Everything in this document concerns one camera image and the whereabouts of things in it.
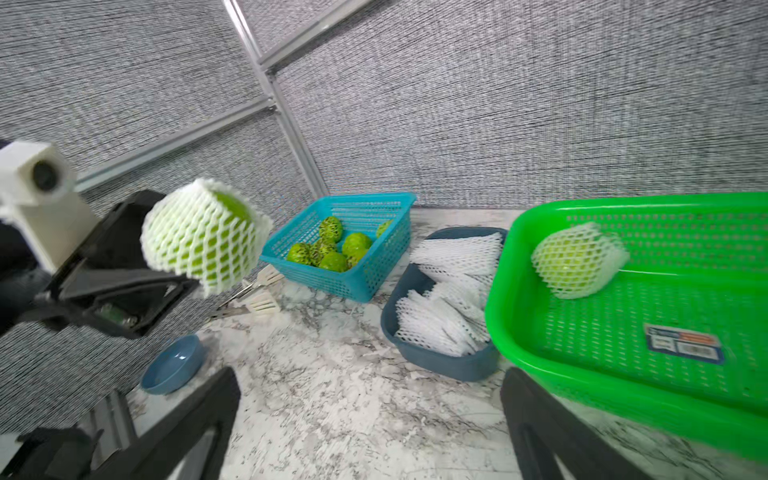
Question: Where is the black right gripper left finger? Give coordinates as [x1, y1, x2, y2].
[89, 367, 241, 479]

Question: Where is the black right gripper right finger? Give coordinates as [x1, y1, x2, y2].
[500, 367, 649, 479]

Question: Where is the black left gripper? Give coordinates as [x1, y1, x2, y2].
[35, 190, 198, 339]

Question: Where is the white foam net sleeve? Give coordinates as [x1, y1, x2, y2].
[530, 221, 631, 301]
[140, 178, 274, 297]

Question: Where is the green custard apple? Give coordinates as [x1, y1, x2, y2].
[536, 230, 613, 292]

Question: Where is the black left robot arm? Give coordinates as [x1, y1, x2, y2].
[1, 190, 199, 339]

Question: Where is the white foam net pile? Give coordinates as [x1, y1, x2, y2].
[395, 232, 503, 358]

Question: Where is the custard apple in teal basket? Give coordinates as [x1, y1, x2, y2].
[318, 216, 343, 244]

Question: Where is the blue bowl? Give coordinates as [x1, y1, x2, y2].
[139, 334, 206, 395]

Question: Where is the grey-blue plastic tub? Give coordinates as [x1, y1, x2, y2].
[381, 227, 507, 382]

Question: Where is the blue barcode sticker label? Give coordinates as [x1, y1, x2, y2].
[644, 324, 725, 365]

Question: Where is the bright green plastic basket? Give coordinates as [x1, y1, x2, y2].
[485, 192, 767, 462]

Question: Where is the teal plastic basket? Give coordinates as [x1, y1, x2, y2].
[260, 192, 417, 303]

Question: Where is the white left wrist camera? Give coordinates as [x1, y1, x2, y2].
[1, 140, 99, 274]

